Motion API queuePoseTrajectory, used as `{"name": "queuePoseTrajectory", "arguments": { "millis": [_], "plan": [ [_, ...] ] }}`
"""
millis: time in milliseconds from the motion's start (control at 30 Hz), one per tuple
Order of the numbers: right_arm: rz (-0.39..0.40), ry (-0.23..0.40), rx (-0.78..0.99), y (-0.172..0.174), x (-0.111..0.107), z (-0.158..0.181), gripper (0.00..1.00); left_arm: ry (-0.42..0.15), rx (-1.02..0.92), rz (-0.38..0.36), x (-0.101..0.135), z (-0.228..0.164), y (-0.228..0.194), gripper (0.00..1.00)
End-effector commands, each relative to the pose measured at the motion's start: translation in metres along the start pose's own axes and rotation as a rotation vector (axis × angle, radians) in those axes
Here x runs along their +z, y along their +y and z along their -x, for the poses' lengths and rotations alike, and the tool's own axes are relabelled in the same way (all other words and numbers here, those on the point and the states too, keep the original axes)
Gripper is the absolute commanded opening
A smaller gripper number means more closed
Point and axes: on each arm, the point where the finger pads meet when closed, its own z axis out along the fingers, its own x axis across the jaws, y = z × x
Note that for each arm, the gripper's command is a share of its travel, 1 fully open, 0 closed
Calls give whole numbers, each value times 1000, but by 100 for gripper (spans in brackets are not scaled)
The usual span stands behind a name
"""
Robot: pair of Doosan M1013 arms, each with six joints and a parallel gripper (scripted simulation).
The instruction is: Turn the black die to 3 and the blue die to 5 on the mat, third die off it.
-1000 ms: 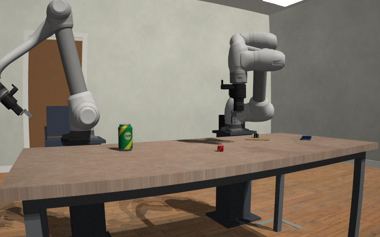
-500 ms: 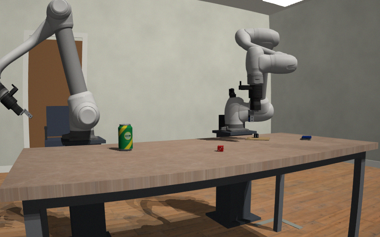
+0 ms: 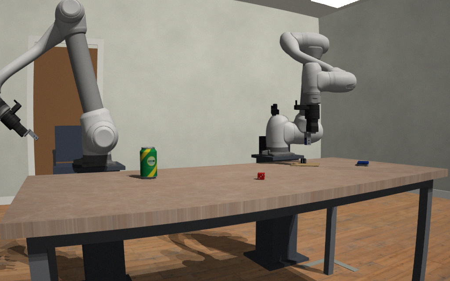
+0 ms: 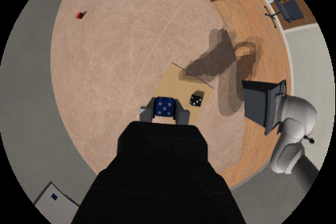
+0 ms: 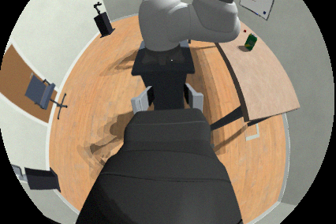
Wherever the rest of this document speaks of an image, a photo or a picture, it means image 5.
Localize green soda can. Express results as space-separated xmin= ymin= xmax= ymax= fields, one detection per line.
xmin=245 ymin=33 xmax=257 ymax=50

